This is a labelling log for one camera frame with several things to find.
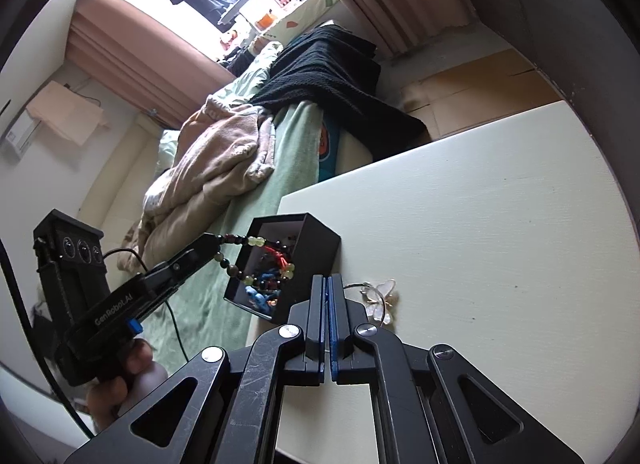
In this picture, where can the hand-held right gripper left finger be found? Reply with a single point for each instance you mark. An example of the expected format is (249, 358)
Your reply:
(317, 324)

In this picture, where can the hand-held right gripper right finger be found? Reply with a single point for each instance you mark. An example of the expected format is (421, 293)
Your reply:
(336, 334)

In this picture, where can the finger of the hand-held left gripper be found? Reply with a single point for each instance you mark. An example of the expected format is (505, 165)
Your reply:
(170, 291)
(190, 256)

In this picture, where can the pile of jewelry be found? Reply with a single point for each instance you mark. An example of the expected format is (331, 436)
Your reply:
(270, 289)

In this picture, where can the black box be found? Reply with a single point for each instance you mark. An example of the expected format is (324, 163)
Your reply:
(320, 249)

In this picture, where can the person's left hand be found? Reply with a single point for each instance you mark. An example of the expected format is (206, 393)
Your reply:
(140, 359)

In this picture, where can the beige fleece blanket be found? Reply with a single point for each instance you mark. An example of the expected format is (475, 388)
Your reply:
(200, 169)

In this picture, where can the beige padded headboard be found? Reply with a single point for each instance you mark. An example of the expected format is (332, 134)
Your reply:
(125, 169)

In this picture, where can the light green pillow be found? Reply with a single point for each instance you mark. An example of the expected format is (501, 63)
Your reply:
(169, 149)

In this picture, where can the bed with green sheet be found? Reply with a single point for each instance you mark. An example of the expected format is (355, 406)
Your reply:
(280, 159)

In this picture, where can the blue orange printed cloth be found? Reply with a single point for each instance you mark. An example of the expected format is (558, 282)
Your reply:
(329, 149)

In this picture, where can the white air conditioner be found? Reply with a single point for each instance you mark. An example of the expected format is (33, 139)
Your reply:
(17, 137)

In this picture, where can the beige cloth cover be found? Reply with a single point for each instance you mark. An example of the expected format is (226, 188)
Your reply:
(65, 112)

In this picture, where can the black knitted blanket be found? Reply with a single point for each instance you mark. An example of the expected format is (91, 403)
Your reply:
(330, 69)

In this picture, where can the orange cup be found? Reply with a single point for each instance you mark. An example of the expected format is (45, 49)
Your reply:
(266, 19)

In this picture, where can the floral window seat cushion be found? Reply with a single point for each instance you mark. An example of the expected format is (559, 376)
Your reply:
(300, 19)

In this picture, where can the flattened cardboard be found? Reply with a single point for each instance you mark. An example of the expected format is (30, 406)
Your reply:
(475, 89)

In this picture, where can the dark brown wardrobe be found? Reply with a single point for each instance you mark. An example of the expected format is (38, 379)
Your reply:
(575, 19)

